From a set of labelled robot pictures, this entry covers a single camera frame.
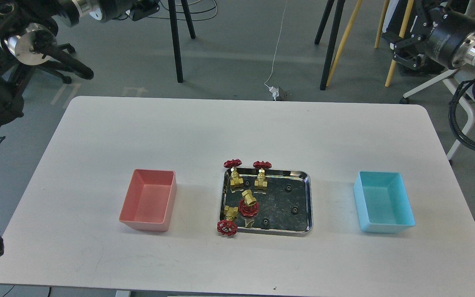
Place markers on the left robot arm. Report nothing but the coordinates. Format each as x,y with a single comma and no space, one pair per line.
28,41

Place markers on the black tripod right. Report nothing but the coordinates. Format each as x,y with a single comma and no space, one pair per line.
332,39

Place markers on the black tripod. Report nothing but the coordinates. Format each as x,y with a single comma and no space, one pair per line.
332,39
175,33

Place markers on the black office chair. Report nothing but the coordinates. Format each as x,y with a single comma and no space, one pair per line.
52,59

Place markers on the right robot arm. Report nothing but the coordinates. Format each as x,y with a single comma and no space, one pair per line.
439,33

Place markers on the white power adapter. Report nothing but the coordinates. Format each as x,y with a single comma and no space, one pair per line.
278,94

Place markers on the black gear bottom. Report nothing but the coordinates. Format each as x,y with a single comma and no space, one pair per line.
265,223

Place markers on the metal tray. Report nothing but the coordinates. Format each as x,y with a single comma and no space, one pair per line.
274,203

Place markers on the brass valve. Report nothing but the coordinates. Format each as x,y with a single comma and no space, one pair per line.
227,226
236,181
261,183
248,205

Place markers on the black tripod left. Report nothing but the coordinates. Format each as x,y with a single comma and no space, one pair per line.
175,33

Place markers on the blue plastic box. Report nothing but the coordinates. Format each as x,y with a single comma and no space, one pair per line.
382,202

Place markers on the pink plastic box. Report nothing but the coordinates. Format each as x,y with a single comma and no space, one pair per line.
149,200

